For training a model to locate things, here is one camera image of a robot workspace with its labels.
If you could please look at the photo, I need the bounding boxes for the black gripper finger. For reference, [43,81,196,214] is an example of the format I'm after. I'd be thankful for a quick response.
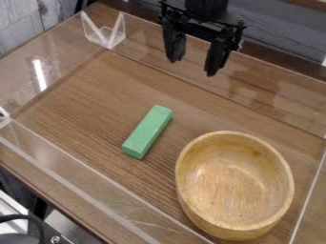
[204,39,232,77]
[162,19,186,63]

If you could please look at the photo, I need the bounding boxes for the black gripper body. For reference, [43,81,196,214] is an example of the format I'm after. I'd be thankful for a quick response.
[160,0,248,51]

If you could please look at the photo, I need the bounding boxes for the green rectangular block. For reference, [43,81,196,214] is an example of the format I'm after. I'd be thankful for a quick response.
[122,105,174,159]

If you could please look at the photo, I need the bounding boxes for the light wooden bowl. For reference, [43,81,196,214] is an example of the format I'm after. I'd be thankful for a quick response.
[176,131,295,241]

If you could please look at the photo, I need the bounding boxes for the clear acrylic tray walls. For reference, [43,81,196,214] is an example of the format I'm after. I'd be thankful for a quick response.
[0,5,326,244]

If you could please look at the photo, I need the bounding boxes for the black cable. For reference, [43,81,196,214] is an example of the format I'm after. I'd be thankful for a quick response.
[0,213,46,244]

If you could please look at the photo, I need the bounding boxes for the black metal bracket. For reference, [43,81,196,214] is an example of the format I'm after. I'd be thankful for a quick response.
[43,219,81,244]

